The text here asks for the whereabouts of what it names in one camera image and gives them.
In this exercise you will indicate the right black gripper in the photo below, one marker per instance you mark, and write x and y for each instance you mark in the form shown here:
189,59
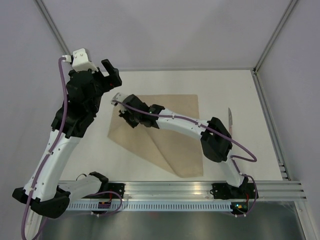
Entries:
123,114

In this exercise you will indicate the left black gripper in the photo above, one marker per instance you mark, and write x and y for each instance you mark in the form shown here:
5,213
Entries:
113,80

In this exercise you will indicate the beige cloth napkin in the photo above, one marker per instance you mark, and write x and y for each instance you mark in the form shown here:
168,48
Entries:
169,150

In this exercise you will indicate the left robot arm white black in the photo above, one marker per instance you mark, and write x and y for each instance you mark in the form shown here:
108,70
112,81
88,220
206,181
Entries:
43,194

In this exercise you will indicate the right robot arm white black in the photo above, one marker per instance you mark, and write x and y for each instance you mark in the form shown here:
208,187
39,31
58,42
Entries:
212,134

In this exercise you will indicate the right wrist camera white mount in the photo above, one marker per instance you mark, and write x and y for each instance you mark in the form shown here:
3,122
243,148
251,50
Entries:
118,99

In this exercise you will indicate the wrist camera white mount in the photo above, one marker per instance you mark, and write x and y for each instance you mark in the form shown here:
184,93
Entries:
118,99
80,61

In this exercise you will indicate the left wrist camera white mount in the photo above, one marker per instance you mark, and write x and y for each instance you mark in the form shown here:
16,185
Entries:
80,61

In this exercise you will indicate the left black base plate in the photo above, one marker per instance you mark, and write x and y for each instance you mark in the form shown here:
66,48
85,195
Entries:
117,189

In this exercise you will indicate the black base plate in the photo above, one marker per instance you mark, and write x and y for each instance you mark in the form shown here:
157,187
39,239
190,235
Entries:
117,189
221,191

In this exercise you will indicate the aluminium front rail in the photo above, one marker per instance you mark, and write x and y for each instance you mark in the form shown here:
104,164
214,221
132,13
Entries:
200,190

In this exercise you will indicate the white slotted cable duct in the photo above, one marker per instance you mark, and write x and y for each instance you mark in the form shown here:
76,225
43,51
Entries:
156,206

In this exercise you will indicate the left aluminium frame post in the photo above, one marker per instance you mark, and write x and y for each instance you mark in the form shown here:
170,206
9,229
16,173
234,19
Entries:
47,17

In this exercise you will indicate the aluminium frame post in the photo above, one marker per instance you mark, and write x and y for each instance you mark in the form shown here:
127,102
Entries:
47,17
275,34

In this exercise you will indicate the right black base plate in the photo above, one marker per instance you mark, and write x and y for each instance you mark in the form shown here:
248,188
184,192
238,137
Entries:
221,191

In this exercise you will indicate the right aluminium frame post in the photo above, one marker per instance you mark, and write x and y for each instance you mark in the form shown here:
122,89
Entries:
275,34

